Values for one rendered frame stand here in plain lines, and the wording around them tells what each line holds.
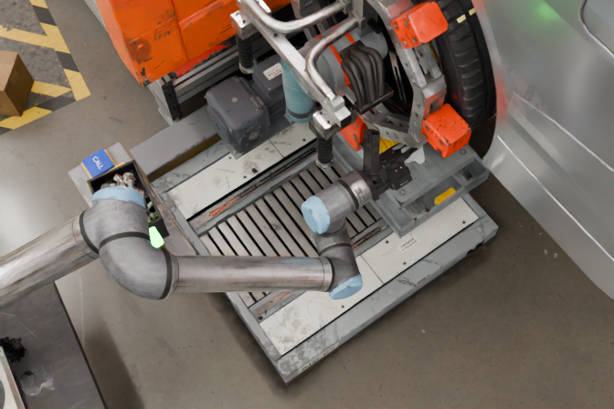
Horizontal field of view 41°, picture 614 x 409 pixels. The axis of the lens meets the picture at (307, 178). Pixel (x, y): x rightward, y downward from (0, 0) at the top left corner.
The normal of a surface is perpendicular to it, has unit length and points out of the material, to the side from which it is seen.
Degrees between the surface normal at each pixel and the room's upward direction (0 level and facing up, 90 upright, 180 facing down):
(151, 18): 90
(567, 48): 90
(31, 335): 0
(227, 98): 0
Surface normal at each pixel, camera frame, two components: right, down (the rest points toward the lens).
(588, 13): -0.82, 0.53
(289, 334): -0.04, -0.45
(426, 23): 0.30, 0.05
